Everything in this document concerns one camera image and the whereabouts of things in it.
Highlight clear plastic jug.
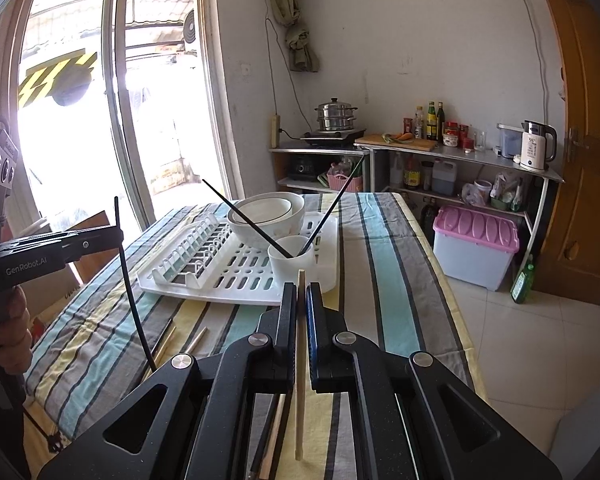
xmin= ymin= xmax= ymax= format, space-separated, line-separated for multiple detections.
xmin=432 ymin=159 xmax=459 ymax=197

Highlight large white bowl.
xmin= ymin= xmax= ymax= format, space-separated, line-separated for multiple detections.
xmin=226 ymin=192 xmax=306 ymax=252

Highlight black blender base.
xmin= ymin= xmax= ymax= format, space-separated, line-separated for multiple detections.
xmin=287 ymin=155 xmax=321 ymax=181

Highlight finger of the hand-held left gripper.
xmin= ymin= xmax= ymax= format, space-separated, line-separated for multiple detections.
xmin=0 ymin=226 xmax=126 ymax=263

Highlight green plastic bottle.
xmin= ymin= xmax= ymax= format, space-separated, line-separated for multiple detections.
xmin=510 ymin=255 xmax=536 ymax=305

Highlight white plastic dish rack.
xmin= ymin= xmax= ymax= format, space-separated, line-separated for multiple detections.
xmin=136 ymin=203 xmax=340 ymax=307

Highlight white bowl with dark rim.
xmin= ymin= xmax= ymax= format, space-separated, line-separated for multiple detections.
xmin=231 ymin=197 xmax=293 ymax=226

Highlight pink plastic basket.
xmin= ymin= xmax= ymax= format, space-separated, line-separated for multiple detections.
xmin=326 ymin=170 xmax=365 ymax=192

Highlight yellow black striped sign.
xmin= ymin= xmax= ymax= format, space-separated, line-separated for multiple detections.
xmin=19 ymin=50 xmax=98 ymax=106

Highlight steel steamer pot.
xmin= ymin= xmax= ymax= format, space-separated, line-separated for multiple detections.
xmin=315 ymin=97 xmax=358 ymax=133

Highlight white utensil cup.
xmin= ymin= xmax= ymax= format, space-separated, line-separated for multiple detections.
xmin=268 ymin=235 xmax=317 ymax=291

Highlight black cable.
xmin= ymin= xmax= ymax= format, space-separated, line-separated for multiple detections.
xmin=24 ymin=406 xmax=64 ymax=454

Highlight wooden door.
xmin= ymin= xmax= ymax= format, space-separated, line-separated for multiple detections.
xmin=530 ymin=0 xmax=600 ymax=306

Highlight small metal shelf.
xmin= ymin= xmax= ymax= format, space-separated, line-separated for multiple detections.
xmin=269 ymin=142 xmax=376 ymax=193

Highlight wooden cutting board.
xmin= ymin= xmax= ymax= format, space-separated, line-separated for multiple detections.
xmin=355 ymin=133 xmax=438 ymax=152

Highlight person's left hand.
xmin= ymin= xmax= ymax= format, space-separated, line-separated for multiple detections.
xmin=0 ymin=286 xmax=33 ymax=377

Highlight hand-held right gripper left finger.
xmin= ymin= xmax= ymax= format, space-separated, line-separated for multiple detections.
xmin=37 ymin=282 xmax=301 ymax=480

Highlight black induction cooker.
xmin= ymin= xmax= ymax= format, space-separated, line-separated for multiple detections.
xmin=300 ymin=129 xmax=367 ymax=148

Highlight wide metal shelf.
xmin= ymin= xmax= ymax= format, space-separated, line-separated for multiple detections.
xmin=354 ymin=140 xmax=565 ymax=281

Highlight hanging tied curtain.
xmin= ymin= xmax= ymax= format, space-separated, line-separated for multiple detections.
xmin=267 ymin=0 xmax=322 ymax=73

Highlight soy sauce bottle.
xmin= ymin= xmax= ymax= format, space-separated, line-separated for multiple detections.
xmin=404 ymin=155 xmax=422 ymax=190

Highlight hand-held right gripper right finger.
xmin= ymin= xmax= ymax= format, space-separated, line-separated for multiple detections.
xmin=306 ymin=282 xmax=563 ymax=480

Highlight white plastic bag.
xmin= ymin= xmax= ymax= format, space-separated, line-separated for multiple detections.
xmin=461 ymin=180 xmax=493 ymax=207

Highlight storage box with pink lid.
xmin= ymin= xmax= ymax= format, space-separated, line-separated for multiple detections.
xmin=432 ymin=205 xmax=521 ymax=292

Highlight crumpled snack bags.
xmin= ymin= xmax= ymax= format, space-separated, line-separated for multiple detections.
xmin=490 ymin=170 xmax=526 ymax=212

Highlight sliding glass door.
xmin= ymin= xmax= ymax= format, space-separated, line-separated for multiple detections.
xmin=0 ymin=0 xmax=246 ymax=241

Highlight white electric kettle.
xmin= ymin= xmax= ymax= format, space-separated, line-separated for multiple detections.
xmin=519 ymin=120 xmax=558 ymax=172

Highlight wooden chopstick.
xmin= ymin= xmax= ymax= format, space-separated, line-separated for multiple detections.
xmin=187 ymin=326 xmax=209 ymax=356
xmin=256 ymin=399 xmax=287 ymax=480
xmin=294 ymin=269 xmax=307 ymax=462
xmin=155 ymin=324 xmax=177 ymax=363

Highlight water filter pitcher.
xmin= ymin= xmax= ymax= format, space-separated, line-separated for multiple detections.
xmin=496 ymin=123 xmax=525 ymax=159

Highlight round outdoor fan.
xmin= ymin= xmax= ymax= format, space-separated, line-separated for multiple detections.
xmin=181 ymin=9 xmax=198 ymax=46

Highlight striped tablecloth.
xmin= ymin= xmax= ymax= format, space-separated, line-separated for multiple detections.
xmin=24 ymin=191 xmax=481 ymax=480

